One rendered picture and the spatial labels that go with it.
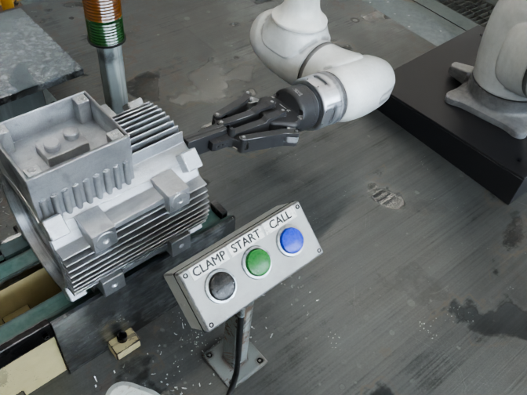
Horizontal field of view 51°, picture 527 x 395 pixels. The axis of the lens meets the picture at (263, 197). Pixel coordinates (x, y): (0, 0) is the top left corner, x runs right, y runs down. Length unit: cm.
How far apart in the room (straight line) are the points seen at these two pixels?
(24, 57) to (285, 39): 51
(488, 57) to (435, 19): 228
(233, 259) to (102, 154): 18
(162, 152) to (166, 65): 66
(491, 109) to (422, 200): 24
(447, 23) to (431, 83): 216
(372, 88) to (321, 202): 23
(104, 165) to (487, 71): 80
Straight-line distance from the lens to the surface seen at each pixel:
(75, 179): 63
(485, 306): 100
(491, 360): 95
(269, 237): 62
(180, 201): 68
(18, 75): 115
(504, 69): 115
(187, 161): 69
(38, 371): 83
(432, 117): 120
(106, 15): 96
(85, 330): 79
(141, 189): 68
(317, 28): 102
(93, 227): 64
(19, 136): 70
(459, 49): 143
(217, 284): 58
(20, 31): 128
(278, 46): 103
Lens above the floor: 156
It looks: 47 degrees down
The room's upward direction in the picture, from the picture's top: 7 degrees clockwise
